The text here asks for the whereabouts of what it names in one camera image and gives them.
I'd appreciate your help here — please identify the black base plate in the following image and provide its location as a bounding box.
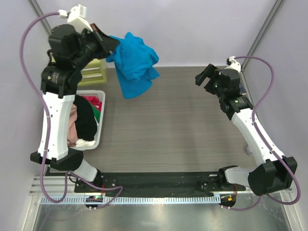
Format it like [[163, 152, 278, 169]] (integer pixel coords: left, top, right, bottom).
[[74, 171, 246, 193]]

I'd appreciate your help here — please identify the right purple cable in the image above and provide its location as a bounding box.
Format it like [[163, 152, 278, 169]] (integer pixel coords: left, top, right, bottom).
[[226, 56, 302, 211]]

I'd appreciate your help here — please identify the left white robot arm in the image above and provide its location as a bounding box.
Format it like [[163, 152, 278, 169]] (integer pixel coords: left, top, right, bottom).
[[30, 23, 119, 182]]

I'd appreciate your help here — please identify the black garment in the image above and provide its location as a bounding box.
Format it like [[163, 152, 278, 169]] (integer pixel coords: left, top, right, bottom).
[[73, 95, 97, 141]]

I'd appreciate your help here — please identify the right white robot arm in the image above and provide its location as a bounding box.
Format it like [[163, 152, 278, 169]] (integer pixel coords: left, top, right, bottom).
[[195, 62, 297, 196]]

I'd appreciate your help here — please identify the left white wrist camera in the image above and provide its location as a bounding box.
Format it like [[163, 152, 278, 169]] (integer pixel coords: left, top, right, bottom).
[[58, 4, 93, 33]]

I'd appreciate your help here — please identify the slotted cable duct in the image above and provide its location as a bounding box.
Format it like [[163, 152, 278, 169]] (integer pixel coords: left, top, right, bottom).
[[40, 194, 221, 205]]

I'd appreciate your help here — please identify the white garment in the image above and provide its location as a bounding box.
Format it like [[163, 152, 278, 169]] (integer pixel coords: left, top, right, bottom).
[[75, 139, 96, 148]]

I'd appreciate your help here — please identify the yellow green drawer cabinet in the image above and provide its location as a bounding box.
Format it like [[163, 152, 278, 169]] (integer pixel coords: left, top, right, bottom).
[[78, 59, 107, 87]]

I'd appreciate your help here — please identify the pink garment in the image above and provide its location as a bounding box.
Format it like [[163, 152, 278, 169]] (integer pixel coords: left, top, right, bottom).
[[67, 104, 78, 146]]

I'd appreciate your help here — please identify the magenta garment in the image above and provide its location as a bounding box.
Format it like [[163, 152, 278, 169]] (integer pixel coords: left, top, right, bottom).
[[82, 96, 103, 111]]

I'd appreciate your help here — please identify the blue t shirt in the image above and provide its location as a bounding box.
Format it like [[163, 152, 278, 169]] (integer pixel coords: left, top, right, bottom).
[[106, 32, 160, 99]]

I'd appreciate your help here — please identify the aluminium frame rail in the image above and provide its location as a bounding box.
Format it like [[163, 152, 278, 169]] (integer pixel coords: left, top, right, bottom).
[[29, 176, 75, 196]]

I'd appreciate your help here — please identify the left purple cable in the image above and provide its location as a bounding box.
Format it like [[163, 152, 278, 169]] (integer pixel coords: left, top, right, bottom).
[[19, 12, 125, 216]]

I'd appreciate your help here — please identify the white laundry basket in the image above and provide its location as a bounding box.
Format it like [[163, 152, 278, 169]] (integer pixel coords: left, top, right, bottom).
[[67, 90, 105, 151]]

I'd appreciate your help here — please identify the blue paperback book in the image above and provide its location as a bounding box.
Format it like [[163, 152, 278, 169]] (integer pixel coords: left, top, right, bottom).
[[240, 84, 247, 95]]

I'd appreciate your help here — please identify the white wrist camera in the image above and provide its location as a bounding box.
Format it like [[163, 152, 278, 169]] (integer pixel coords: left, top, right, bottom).
[[225, 56, 242, 73], [58, 4, 93, 33]]

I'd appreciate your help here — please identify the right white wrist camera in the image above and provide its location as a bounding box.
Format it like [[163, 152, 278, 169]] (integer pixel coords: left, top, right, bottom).
[[225, 56, 242, 73]]

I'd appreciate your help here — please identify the purple cable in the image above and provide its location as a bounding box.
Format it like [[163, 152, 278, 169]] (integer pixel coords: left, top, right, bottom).
[[19, 12, 125, 216], [226, 56, 302, 211]]

